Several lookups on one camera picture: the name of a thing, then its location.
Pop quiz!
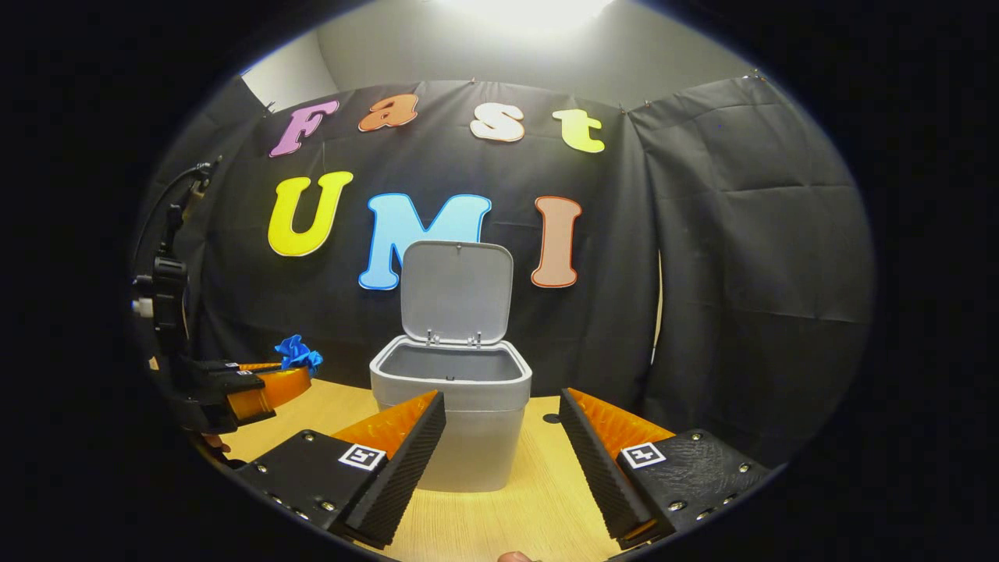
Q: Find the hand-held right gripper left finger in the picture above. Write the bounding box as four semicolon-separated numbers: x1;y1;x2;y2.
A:
232;390;446;549

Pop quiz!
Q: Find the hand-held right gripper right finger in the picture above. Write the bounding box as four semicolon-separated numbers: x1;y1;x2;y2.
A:
559;388;779;551

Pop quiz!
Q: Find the blue paper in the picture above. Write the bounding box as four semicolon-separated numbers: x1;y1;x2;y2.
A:
275;335;324;377

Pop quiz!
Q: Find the grey desktop garbage bin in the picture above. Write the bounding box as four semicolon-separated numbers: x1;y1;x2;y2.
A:
369;240;533;493

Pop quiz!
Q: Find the wooden desktop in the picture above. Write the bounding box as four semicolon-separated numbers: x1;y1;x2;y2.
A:
207;379;672;562

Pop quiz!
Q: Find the long ceiling light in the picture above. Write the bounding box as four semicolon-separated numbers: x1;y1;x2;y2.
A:
437;0;617;28

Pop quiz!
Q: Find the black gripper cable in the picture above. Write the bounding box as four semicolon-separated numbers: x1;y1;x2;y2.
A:
134;155;225;270

